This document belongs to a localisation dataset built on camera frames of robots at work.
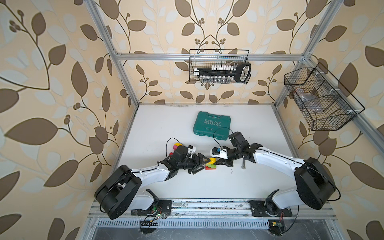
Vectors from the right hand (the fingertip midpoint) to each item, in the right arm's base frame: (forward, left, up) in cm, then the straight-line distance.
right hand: (215, 157), depth 84 cm
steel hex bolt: (-3, -17, -7) cm, 19 cm away
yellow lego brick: (-3, +2, +3) cm, 4 cm away
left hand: (-4, +5, +3) cm, 7 cm away
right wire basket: (+13, -54, +27) cm, 62 cm away
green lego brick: (-4, +4, 0) cm, 5 cm away
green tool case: (+25, -1, -2) cm, 25 cm away
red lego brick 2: (-4, +2, -3) cm, 5 cm away
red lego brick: (-1, +24, +10) cm, 26 cm away
